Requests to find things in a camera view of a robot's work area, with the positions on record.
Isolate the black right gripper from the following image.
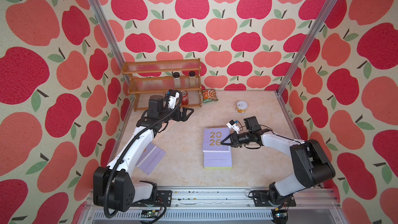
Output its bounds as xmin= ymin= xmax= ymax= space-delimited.
xmin=220 ymin=132 xmax=251 ymax=148

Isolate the purple calendar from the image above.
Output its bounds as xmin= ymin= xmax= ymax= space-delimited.
xmin=202 ymin=127 xmax=232 ymax=167
xmin=136 ymin=142 xmax=166 ymax=175

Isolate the green calendar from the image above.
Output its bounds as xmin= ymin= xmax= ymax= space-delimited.
xmin=204 ymin=167 xmax=232 ymax=170

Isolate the pink calendar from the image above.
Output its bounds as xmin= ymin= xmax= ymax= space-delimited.
xmin=154 ymin=120 xmax=178 ymax=141

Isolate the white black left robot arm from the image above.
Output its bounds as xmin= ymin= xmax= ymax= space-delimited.
xmin=93 ymin=90 xmax=194 ymax=219

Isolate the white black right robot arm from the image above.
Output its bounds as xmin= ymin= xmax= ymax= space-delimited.
xmin=221 ymin=116 xmax=335 ymax=207

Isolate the red soda can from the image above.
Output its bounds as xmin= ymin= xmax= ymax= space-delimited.
xmin=181 ymin=91 xmax=189 ymax=105

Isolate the green orange snack packet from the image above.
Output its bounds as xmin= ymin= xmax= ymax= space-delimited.
xmin=202 ymin=89 xmax=218 ymax=103

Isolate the small yellow pull-tab can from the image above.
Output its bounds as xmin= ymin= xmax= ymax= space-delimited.
xmin=235 ymin=101 xmax=248 ymax=114

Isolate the left glass spice jar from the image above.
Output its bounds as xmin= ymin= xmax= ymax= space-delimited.
xmin=173 ymin=72 xmax=181 ymax=89

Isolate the glass spice jar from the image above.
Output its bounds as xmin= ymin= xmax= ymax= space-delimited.
xmin=189 ymin=71 xmax=196 ymax=88
xmin=173 ymin=72 xmax=181 ymax=89

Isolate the right glass spice jar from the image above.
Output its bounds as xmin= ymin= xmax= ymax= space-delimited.
xmin=189 ymin=71 xmax=196 ymax=88

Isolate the wooden three-tier shelf rack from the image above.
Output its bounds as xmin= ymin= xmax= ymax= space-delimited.
xmin=122 ymin=59 xmax=204 ymax=111

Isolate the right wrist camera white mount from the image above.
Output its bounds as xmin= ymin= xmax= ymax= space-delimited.
xmin=227 ymin=120 xmax=243 ymax=133

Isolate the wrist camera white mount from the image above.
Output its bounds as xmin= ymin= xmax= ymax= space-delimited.
xmin=166 ymin=90 xmax=179 ymax=110
xmin=227 ymin=120 xmax=243 ymax=133

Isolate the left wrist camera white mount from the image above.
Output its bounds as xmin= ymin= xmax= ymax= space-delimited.
xmin=166 ymin=90 xmax=179 ymax=110

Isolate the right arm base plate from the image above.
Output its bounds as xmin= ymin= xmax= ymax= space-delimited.
xmin=248 ymin=190 xmax=296 ymax=208

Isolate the aluminium front rail frame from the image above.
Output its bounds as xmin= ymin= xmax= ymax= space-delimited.
xmin=76 ymin=186 xmax=348 ymax=224

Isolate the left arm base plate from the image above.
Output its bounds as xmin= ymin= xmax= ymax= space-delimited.
xmin=131 ymin=190 xmax=173 ymax=207

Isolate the left aluminium corner post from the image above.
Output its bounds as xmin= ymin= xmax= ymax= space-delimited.
xmin=88 ymin=0 xmax=125 ymax=70

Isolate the aluminium corner post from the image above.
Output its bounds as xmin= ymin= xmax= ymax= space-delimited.
xmin=88 ymin=0 xmax=125 ymax=70
xmin=276 ymin=0 xmax=338 ymax=99

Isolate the right aluminium corner post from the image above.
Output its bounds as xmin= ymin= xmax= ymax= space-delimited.
xmin=276 ymin=0 xmax=338 ymax=99

